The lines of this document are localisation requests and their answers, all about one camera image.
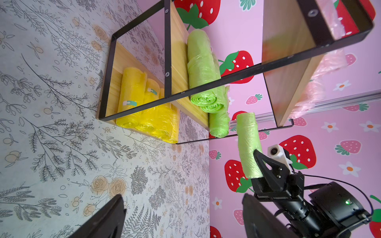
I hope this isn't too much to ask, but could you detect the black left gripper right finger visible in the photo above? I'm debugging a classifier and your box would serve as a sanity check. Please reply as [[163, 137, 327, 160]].
[[242, 193, 298, 238]]

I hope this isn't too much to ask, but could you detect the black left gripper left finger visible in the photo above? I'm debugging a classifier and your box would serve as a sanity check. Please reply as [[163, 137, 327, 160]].
[[70, 194, 127, 238]]

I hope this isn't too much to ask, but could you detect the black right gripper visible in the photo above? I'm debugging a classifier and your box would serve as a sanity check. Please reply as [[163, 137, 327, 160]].
[[251, 150, 321, 235]]

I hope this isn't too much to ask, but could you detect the green trash bag roll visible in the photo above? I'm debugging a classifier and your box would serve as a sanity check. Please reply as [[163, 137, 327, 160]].
[[209, 111, 230, 138], [200, 53, 229, 114], [237, 113, 264, 179], [187, 29, 218, 106]]

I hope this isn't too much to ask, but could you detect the yellow trash bag roll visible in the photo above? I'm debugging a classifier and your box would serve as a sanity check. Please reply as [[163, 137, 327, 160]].
[[135, 78, 161, 133], [153, 103, 173, 140], [116, 67, 147, 129], [167, 104, 180, 144]]

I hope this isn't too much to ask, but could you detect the pink trash bag roll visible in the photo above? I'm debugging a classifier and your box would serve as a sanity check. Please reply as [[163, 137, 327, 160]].
[[289, 0, 347, 120]]

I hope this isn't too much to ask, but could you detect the three-tier wooden shelf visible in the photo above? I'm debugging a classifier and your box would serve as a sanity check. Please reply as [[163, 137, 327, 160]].
[[96, 0, 374, 145]]

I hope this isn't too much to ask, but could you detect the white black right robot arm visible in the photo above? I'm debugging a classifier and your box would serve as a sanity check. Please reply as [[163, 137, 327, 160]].
[[242, 147, 374, 238]]

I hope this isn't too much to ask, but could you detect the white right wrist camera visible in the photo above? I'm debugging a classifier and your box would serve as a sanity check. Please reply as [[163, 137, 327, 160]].
[[267, 144, 293, 174]]

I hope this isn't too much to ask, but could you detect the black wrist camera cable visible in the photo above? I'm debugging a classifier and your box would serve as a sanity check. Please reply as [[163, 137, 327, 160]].
[[303, 174, 374, 215]]

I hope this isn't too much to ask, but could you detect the right aluminium corner post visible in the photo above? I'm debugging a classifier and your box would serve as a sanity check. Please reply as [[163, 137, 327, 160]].
[[229, 90, 381, 127]]

